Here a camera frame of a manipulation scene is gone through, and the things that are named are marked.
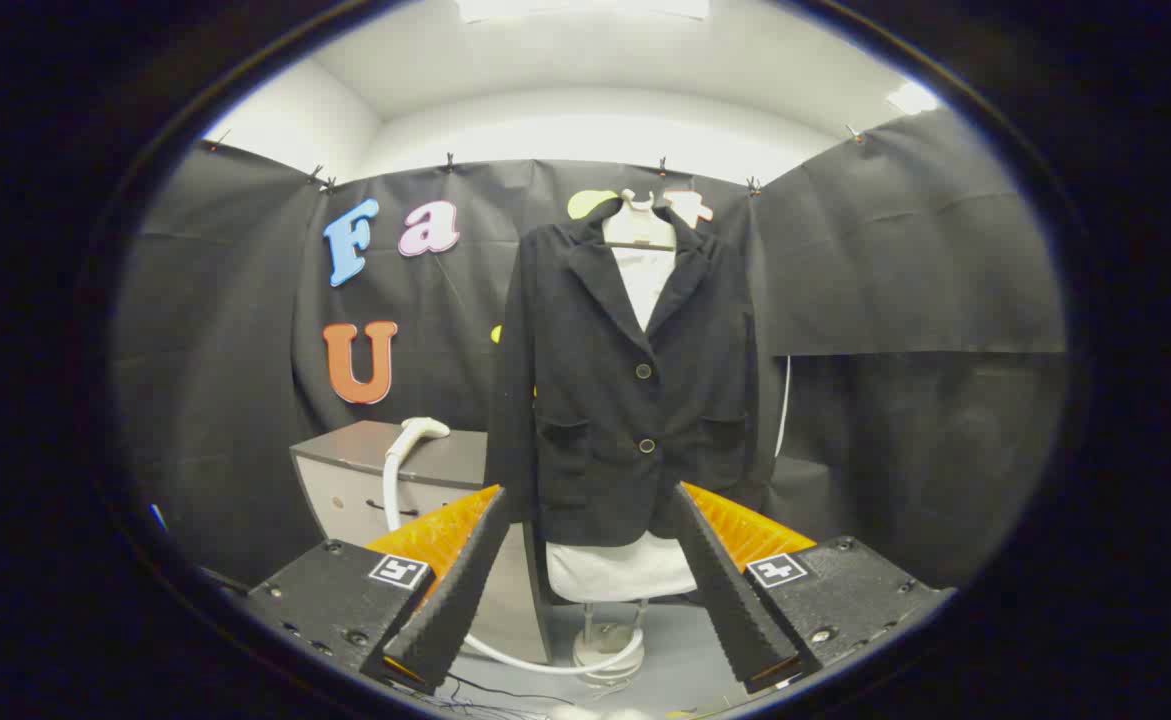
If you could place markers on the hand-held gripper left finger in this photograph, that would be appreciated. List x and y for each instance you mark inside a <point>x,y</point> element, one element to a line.
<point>455,600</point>

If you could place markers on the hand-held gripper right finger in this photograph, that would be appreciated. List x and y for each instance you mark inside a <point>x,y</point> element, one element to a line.
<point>735,600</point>

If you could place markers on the black blazer jacket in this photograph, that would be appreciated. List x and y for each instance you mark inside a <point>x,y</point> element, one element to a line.
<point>595,400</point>

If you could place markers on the white clothes hanger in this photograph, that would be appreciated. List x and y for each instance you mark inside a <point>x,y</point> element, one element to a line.
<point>640,232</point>

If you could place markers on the clear mannequin stand base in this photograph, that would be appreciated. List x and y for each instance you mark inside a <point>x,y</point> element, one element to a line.
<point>605,652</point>

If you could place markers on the white cabinet with grey top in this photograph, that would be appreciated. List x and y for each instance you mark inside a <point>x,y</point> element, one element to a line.
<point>345,490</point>

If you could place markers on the black backdrop cloth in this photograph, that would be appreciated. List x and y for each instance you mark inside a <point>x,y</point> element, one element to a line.
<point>245,350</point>

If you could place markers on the small ceiling light panel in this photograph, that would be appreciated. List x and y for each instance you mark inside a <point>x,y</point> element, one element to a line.
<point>910,97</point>

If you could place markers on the long ceiling light panel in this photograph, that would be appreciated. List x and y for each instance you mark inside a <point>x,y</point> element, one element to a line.
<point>585,8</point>

